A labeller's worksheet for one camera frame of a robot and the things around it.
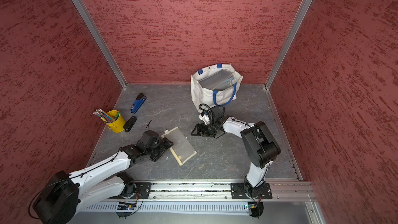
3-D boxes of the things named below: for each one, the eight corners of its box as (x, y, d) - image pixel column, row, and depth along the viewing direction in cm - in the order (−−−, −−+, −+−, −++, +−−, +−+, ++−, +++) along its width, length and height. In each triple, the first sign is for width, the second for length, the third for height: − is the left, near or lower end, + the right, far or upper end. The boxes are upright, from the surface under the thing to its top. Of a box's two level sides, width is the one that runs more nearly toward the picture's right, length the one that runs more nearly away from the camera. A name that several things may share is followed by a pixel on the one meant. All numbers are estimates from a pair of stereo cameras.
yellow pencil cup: (111, 133, 96) (102, 123, 87) (117, 119, 103) (109, 109, 93) (124, 133, 96) (116, 124, 87) (129, 120, 103) (122, 110, 94)
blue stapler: (131, 112, 106) (128, 109, 103) (141, 95, 116) (140, 92, 113) (137, 114, 106) (135, 110, 102) (147, 96, 116) (145, 93, 112)
